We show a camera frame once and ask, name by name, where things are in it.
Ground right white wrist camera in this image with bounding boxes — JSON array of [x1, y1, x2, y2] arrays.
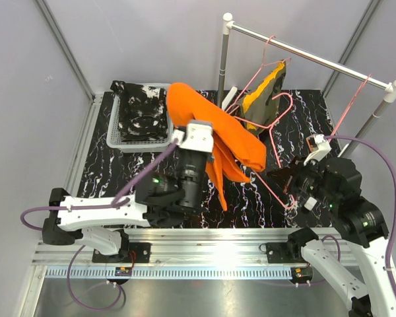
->
[[304, 134, 331, 166]]

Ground camouflage orange trousers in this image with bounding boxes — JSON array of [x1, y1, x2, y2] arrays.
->
[[240, 62, 286, 135]]

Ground aluminium rail frame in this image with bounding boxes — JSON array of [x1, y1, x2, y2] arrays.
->
[[32, 227, 393, 281]]

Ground white plastic laundry basket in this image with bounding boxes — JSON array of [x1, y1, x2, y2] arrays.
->
[[106, 83, 174, 153]]

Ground purple cable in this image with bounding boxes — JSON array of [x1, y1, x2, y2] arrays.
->
[[323, 134, 396, 317], [19, 138, 182, 232]]

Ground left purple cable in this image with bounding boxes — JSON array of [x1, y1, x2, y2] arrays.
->
[[19, 138, 182, 232]]

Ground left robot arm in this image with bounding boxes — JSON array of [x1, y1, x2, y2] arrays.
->
[[42, 149, 214, 262]]

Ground silver clothes rack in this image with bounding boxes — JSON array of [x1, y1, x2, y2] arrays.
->
[[216, 13, 396, 139]]

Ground black white patterned trousers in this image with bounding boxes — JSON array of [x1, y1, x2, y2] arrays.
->
[[110, 81, 168, 142]]

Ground pink hanger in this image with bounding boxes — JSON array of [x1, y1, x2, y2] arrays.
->
[[331, 74, 372, 135], [222, 34, 292, 115], [232, 92, 298, 211]]

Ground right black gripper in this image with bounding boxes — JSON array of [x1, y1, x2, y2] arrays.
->
[[267, 154, 339, 207]]

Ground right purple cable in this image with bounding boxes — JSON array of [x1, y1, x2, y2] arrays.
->
[[323, 134, 396, 317]]

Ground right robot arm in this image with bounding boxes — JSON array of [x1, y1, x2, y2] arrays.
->
[[267, 157, 396, 316]]

